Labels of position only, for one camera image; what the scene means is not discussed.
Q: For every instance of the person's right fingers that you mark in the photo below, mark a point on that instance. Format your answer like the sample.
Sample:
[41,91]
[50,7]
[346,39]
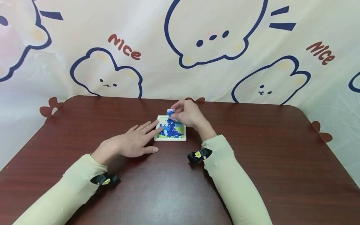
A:
[177,113]

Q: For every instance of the person's right forearm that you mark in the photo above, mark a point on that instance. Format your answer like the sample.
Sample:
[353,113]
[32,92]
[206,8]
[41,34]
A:
[234,181]

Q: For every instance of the person's left forearm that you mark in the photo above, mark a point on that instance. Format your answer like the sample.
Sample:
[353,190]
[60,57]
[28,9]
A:
[60,193]

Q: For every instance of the person's left middle finger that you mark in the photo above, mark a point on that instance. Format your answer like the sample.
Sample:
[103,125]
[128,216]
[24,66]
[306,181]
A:
[150,126]

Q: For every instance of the black wrist band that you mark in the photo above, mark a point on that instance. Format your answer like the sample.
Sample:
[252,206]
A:
[105,180]
[199,155]

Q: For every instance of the person's left thumb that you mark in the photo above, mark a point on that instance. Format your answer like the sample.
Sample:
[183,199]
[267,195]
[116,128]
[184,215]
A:
[148,150]

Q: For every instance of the blue puzzle piece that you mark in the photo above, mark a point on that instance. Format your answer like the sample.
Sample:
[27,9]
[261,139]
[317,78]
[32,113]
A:
[170,112]

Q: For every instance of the person's left hand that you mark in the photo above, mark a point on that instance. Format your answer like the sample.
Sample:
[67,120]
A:
[126,144]

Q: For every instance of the white framed dinosaur puzzle board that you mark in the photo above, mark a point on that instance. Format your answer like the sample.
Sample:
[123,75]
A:
[172,130]

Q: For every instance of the person's left index finger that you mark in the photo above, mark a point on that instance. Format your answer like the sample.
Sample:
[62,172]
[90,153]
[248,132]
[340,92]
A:
[156,132]

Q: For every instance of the person's right hand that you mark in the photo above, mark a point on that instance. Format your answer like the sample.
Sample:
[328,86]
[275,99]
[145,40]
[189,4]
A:
[190,115]

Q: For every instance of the person's left ring finger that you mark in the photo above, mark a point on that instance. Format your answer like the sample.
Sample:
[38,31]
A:
[132,128]

